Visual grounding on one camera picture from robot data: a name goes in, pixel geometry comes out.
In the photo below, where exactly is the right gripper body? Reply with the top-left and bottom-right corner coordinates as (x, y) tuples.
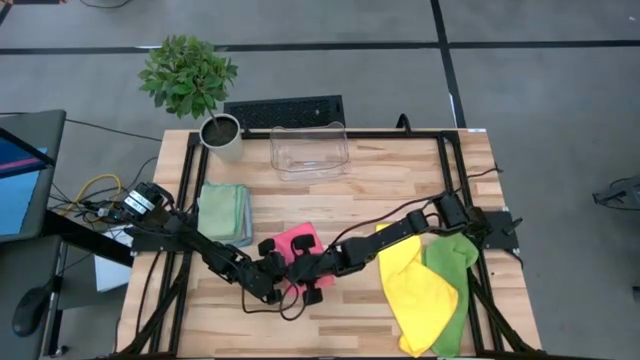
(287, 233), (336, 306)

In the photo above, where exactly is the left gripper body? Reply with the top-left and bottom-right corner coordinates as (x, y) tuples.
(244, 238), (289, 305)

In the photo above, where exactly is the pink microfiber towel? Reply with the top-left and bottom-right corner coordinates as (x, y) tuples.
(272, 221), (336, 292)

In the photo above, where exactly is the sage green microfiber towel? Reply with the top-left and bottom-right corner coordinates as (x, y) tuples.
(197, 182), (251, 247)

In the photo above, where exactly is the yellow microfiber towel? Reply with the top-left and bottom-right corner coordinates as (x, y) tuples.
(375, 222), (460, 358)

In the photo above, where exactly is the lime green microfiber towel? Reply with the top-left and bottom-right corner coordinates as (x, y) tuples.
(423, 232), (480, 358)

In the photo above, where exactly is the clear plastic bin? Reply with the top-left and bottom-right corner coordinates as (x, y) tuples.
(269, 122), (350, 182)

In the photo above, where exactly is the white paper sheet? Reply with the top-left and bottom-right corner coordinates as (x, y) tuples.
(93, 224), (134, 293)

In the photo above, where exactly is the black mesh computer case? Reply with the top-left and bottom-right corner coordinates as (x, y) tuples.
(223, 94), (346, 130)

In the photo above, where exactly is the green plant in white pot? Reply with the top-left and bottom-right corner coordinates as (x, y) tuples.
(137, 33), (245, 164)

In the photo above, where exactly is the black computer mouse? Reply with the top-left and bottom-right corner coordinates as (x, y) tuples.
(12, 285), (50, 338)

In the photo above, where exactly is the black side desk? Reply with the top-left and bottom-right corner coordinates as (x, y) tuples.
(0, 209), (135, 360)

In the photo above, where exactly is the dark monitor with blue screen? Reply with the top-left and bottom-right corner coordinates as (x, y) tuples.
(0, 109), (67, 244)

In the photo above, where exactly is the grey metal stand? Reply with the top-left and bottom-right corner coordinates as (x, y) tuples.
(592, 175), (640, 211)

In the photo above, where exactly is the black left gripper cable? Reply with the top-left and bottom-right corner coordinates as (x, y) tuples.
(241, 279), (307, 322)

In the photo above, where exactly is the black aluminium table frame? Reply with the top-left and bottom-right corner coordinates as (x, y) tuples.
(112, 128), (547, 359)

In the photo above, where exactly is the yellow cable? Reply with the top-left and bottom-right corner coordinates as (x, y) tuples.
(59, 172), (124, 217)

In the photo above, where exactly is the black floor cable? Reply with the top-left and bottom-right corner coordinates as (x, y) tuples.
(64, 118), (164, 144)
(79, 0), (134, 9)

